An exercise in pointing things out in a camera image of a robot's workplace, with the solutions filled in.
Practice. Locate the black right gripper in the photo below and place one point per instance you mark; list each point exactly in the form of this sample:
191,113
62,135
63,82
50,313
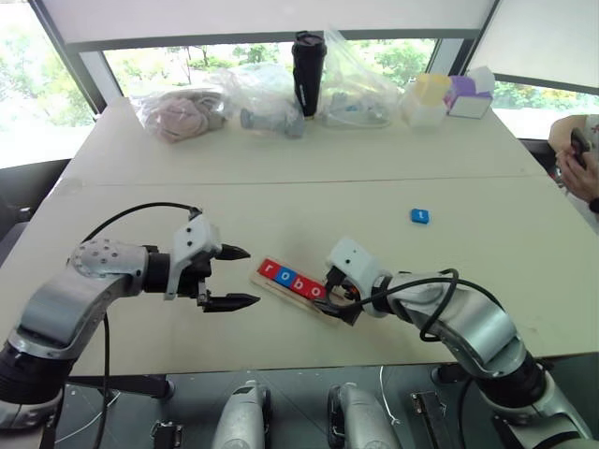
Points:
338,280

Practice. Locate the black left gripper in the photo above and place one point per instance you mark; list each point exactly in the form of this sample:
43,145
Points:
196,280

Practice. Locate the red letter tile o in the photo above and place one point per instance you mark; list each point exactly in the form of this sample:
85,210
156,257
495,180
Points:
316,292

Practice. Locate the red letter tile b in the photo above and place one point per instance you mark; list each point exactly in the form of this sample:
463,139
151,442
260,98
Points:
300,285

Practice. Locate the wooden letter tray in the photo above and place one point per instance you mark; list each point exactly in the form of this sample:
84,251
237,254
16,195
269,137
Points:
281,292

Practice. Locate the black smartphone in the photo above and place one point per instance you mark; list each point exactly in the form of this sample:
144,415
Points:
580,142

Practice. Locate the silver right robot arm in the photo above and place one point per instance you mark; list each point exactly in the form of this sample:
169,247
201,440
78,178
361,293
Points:
472,322

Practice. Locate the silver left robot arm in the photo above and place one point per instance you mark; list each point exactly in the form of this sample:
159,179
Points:
75,299

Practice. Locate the red letter tile r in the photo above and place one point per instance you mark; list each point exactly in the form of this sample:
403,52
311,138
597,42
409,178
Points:
268,269

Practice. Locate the blue letter tile o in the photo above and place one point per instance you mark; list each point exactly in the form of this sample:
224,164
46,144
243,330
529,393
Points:
284,276

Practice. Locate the silver rounded robot leg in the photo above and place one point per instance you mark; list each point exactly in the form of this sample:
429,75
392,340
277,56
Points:
360,421
243,416

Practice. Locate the blue letter tile t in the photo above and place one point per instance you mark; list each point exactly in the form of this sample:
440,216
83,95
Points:
420,216

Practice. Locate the person's hand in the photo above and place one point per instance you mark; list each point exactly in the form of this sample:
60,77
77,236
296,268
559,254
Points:
582,180

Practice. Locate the black table leg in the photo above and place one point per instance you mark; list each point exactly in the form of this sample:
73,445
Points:
449,374
126,384

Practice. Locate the plastic bag with pink items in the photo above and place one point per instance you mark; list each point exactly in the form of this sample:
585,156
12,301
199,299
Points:
178,117

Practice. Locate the plastic bag with grey items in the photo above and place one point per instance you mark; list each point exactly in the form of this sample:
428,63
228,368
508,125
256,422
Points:
267,103

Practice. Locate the clear plastic bag blue items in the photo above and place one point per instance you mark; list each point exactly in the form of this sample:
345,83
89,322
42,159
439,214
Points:
355,93

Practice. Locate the black tumbler with lid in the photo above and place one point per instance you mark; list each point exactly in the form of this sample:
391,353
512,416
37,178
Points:
307,75

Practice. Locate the black chair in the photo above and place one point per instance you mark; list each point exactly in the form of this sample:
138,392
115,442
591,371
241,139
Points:
28,192

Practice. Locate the yellow and white box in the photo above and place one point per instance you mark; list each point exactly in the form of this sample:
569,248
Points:
423,100

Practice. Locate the purple and white box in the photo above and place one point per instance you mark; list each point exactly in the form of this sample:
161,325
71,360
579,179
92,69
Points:
468,96

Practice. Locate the wide white roller blind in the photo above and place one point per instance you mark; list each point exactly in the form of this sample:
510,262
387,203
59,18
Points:
257,18

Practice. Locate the narrow white roller blind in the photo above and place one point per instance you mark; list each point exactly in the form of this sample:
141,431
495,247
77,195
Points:
543,37

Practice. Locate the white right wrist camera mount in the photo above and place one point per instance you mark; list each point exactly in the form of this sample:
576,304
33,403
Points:
358,262

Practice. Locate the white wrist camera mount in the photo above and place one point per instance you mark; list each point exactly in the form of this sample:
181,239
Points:
192,241
358,262

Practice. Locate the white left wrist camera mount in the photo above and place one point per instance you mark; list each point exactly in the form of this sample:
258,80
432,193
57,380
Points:
192,241

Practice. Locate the black metal bracket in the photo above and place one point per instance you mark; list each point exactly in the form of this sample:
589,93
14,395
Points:
430,418
167,435

